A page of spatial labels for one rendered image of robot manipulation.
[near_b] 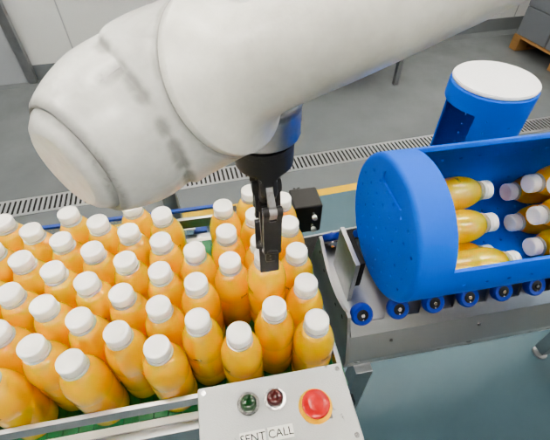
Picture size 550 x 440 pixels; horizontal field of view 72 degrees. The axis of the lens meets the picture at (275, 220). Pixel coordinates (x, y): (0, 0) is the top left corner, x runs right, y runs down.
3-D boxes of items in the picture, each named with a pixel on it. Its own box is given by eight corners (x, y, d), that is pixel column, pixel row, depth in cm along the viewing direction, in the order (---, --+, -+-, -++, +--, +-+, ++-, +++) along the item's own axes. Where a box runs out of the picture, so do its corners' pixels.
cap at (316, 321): (299, 320, 60) (299, 314, 59) (319, 309, 62) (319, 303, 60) (312, 340, 58) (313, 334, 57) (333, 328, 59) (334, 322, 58)
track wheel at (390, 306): (410, 297, 74) (405, 293, 76) (388, 300, 73) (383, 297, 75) (411, 319, 74) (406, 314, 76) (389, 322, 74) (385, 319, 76)
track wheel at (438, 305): (445, 291, 75) (440, 287, 77) (424, 294, 74) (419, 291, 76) (447, 312, 75) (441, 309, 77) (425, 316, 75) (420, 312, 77)
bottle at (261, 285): (271, 293, 79) (271, 237, 66) (292, 317, 75) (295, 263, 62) (244, 310, 76) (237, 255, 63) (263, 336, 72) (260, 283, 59)
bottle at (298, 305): (314, 354, 75) (323, 307, 62) (280, 347, 75) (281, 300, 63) (319, 324, 79) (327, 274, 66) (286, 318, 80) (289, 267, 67)
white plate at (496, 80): (492, 54, 140) (491, 58, 141) (436, 69, 131) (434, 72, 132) (561, 86, 123) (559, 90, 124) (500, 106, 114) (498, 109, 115)
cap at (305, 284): (315, 299, 63) (316, 293, 62) (292, 295, 64) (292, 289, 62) (318, 280, 66) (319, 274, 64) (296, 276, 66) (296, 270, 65)
